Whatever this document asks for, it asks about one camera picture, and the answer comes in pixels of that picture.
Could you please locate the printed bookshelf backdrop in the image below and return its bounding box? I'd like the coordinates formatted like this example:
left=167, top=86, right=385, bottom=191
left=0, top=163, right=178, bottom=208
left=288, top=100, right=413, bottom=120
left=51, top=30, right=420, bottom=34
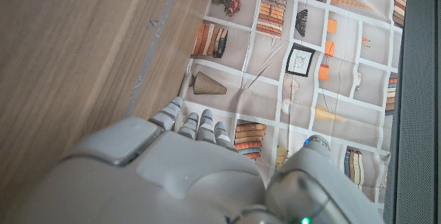
left=177, top=0, right=411, bottom=214

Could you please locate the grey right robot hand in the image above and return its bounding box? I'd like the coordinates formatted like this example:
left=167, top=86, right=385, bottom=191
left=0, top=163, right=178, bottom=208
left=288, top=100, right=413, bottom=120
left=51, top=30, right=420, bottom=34
left=0, top=96, right=385, bottom=224

